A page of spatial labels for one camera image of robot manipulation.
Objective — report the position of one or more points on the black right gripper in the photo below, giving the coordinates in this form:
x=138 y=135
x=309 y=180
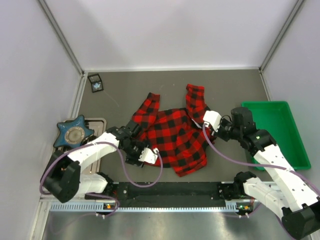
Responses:
x=217 y=132

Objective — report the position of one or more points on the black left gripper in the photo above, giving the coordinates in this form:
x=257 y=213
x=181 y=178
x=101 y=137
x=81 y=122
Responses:
x=136 y=149

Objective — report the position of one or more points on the red black plaid shirt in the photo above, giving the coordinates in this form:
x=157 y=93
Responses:
x=177 y=132

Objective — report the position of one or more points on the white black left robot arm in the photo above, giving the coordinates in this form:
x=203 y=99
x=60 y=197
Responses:
x=64 y=178

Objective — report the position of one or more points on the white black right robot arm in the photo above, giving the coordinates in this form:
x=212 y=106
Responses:
x=296 y=203

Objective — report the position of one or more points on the small black brooch box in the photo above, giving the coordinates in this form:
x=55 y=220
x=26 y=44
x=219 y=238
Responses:
x=96 y=83

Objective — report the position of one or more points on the green plastic bin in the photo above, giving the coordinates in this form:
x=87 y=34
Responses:
x=276 y=117

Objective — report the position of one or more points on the blue star-shaped dish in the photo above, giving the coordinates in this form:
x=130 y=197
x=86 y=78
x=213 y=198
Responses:
x=72 y=133

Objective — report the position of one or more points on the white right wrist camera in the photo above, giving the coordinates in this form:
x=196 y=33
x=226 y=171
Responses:
x=212 y=120

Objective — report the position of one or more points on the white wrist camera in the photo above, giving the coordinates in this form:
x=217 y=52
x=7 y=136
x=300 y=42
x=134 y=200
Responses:
x=212 y=120
x=149 y=156

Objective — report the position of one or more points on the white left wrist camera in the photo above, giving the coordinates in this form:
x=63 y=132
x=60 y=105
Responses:
x=149 y=156

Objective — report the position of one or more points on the slotted grey cable duct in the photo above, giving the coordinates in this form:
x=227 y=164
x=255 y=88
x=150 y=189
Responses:
x=109 y=206

